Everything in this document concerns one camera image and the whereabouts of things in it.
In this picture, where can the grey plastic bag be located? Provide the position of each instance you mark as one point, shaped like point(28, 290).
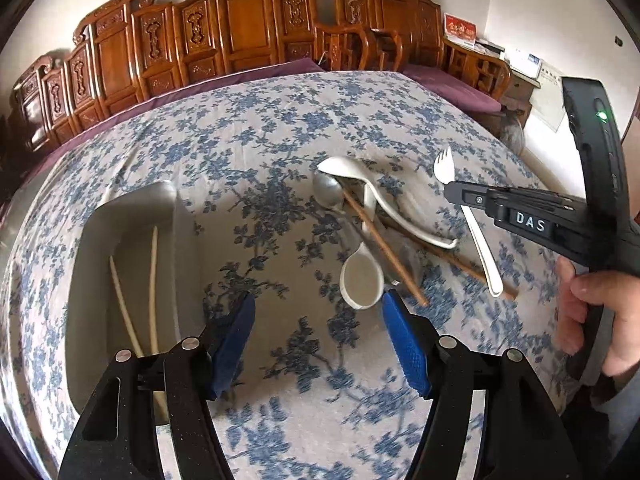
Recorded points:
point(512, 132)

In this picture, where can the carved wooden bench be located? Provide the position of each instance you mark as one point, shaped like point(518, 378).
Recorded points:
point(245, 25)

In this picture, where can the white ceramic spoon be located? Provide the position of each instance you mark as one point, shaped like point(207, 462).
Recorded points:
point(360, 280)
point(345, 166)

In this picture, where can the purple armchair cushion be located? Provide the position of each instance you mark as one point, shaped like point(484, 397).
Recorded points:
point(450, 85)

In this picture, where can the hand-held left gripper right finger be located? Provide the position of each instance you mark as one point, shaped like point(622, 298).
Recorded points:
point(407, 345)

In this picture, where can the white plastic fork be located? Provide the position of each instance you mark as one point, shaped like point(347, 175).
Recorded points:
point(482, 250)

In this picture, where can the white rectangular tray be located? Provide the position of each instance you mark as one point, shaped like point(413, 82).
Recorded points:
point(100, 260)

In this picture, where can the blue floral tablecloth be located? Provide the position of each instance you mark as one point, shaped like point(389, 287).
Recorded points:
point(280, 110)

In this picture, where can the brown wooden chopstick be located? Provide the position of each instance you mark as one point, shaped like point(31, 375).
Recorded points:
point(385, 247)
point(465, 267)

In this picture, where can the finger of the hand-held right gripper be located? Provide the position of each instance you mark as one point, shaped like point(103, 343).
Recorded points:
point(470, 195)

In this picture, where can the white chopstick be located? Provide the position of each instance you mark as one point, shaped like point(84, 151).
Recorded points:
point(122, 300)
point(154, 285)

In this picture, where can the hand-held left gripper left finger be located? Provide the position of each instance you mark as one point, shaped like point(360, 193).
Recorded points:
point(231, 347)

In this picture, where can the person's right hand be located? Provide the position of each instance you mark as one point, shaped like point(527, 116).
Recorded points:
point(627, 320)

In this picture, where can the carved wooden armchair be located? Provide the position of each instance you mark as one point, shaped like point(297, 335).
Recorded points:
point(395, 5)

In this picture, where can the metal spoon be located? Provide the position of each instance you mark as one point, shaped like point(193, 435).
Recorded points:
point(327, 191)

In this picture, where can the white box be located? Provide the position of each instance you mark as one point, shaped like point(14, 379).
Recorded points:
point(526, 62)

